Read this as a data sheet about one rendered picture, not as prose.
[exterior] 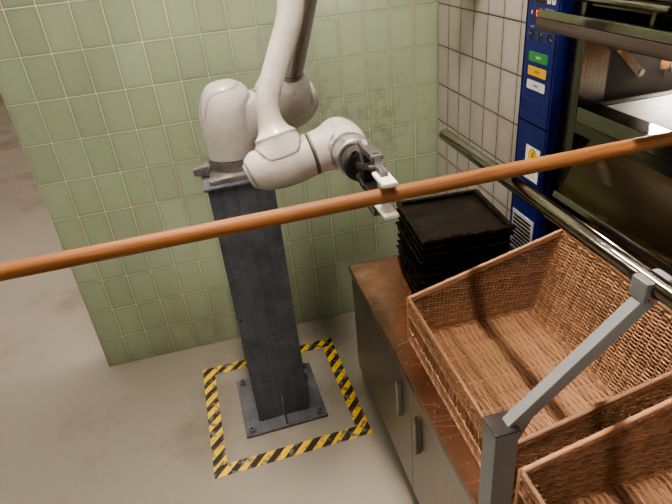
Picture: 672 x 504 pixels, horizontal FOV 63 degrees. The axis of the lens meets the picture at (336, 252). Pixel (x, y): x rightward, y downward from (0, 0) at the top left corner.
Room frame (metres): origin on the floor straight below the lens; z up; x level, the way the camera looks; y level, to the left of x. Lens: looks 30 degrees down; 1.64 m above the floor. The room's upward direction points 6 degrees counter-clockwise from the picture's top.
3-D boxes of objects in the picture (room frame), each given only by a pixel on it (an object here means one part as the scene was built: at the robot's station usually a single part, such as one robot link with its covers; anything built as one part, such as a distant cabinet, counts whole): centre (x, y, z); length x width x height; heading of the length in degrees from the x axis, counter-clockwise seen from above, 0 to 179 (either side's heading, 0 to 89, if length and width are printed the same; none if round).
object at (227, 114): (1.65, 0.28, 1.17); 0.18 x 0.16 x 0.22; 127
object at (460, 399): (1.02, -0.46, 0.72); 0.56 x 0.49 x 0.28; 11
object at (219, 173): (1.64, 0.31, 1.03); 0.22 x 0.18 x 0.06; 103
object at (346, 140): (1.18, -0.06, 1.19); 0.09 x 0.06 x 0.09; 101
